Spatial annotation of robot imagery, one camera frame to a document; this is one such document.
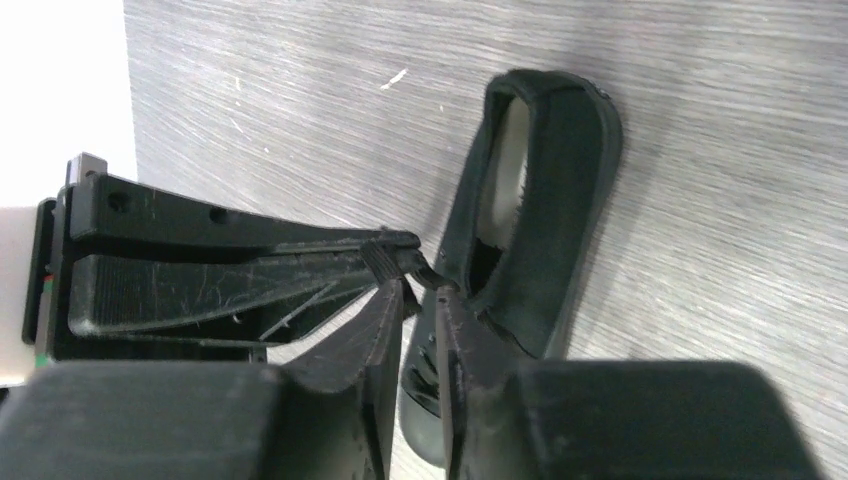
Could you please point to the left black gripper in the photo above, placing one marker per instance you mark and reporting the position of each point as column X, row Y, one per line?
column 270, row 301

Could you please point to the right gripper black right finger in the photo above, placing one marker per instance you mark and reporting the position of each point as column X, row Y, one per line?
column 486, row 415

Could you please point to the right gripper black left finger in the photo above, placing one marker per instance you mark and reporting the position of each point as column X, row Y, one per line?
column 340, row 404

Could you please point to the black canvas shoe with laces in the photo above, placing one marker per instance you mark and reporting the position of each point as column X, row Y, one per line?
column 535, row 183

